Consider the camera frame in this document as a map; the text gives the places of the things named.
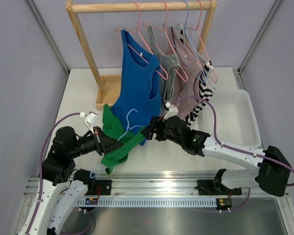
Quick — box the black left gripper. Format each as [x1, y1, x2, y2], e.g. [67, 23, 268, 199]
[69, 125, 123, 158]

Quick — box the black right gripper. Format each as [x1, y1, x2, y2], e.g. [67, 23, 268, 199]
[142, 116, 184, 146]

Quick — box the green tank top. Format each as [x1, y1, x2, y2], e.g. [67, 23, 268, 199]
[100, 104, 147, 175]

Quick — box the light blue wire hanger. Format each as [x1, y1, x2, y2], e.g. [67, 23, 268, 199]
[89, 108, 149, 179]

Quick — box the blue tank top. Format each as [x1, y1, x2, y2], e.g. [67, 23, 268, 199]
[111, 29, 161, 134]

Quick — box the pink wire hanger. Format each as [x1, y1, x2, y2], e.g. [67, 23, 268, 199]
[116, 1, 169, 81]

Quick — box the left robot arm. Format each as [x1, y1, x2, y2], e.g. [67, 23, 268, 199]
[19, 126, 123, 235]

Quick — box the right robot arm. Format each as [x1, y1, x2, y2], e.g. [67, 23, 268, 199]
[141, 116, 292, 197]

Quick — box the mauve tank top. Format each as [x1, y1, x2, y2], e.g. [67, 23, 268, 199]
[169, 29, 202, 119]

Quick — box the grey tank top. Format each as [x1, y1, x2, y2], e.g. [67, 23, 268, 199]
[147, 26, 180, 114]

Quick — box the black white striped top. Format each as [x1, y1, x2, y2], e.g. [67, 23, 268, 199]
[179, 33, 217, 126]

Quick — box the blue hanger under mauve top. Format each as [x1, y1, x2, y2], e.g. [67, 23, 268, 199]
[171, 0, 208, 85]

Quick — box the pink hanger under grey top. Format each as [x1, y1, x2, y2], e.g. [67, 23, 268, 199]
[142, 1, 188, 83]

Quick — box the pink hanger under striped top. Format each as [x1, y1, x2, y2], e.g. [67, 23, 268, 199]
[177, 0, 218, 84]

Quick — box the wooden clothes rack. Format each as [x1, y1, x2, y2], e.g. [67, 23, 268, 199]
[65, 0, 218, 111]

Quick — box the white plastic basket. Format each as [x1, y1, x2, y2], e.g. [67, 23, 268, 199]
[210, 89, 262, 148]

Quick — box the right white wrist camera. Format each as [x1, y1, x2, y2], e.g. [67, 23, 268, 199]
[163, 102, 178, 121]

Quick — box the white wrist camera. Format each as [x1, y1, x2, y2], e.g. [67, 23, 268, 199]
[79, 112, 98, 134]
[163, 102, 178, 121]

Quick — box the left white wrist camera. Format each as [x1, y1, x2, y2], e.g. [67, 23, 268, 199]
[79, 112, 98, 134]

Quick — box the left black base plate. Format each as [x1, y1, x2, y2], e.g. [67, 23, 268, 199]
[86, 179, 112, 196]

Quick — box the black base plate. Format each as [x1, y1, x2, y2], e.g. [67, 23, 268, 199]
[86, 179, 112, 196]
[196, 180, 242, 196]

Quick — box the aluminium mounting rail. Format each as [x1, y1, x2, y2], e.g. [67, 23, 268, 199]
[23, 170, 290, 198]

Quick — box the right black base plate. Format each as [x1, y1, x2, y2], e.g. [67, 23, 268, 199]
[196, 180, 242, 196]

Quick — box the white slotted cable duct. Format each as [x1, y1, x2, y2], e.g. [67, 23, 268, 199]
[77, 197, 217, 208]

